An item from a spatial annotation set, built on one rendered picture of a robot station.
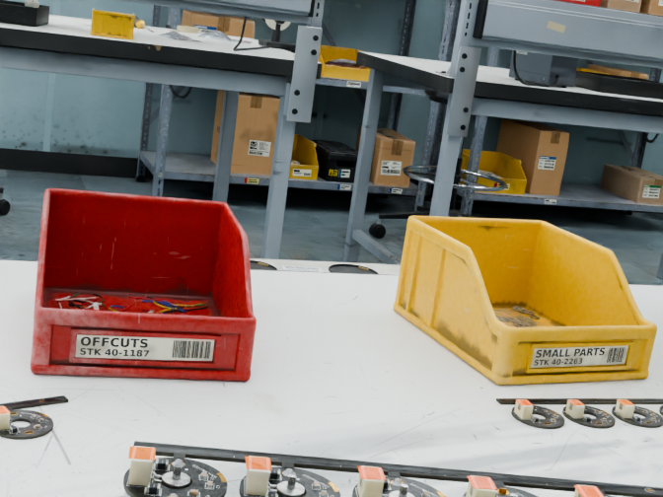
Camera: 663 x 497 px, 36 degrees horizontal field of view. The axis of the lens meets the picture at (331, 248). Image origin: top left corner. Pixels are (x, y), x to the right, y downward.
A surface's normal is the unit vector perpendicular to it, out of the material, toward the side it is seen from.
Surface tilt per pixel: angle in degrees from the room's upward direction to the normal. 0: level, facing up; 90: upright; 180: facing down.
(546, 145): 90
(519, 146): 91
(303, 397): 0
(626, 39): 90
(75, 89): 90
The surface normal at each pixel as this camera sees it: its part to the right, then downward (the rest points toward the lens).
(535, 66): -0.78, 0.05
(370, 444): 0.14, -0.96
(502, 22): 0.32, 0.27
